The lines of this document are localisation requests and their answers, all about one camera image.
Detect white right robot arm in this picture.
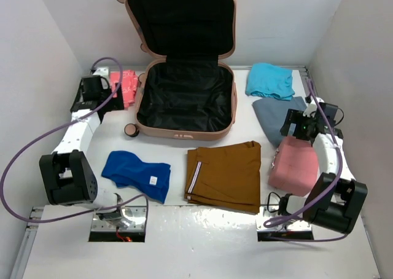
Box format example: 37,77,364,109
278,104,368,235

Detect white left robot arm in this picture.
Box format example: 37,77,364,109
39,74,123,212

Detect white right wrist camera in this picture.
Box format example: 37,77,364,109
303,97,324,117

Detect blue shirt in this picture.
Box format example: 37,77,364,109
101,151,171,203

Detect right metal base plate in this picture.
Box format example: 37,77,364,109
255,205,313,232

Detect turquoise folded shirt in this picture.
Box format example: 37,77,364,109
245,63,295,101

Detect pink toiletry box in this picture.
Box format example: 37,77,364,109
268,136,319,197

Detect metal base plate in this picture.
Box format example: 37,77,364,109
91,206,147,232
255,205,313,232

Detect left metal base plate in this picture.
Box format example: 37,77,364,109
91,206,147,232

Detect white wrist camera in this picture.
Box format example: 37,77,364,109
303,97,324,117
90,66,110,81

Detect pink open suitcase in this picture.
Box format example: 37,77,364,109
117,0,237,141

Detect grey folded garment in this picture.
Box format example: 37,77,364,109
252,96,306,148

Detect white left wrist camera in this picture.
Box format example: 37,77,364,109
90,66,110,81

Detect coral patterned garment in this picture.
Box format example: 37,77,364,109
109,70,138,109

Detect brown shorts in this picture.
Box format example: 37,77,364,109
184,141,262,214

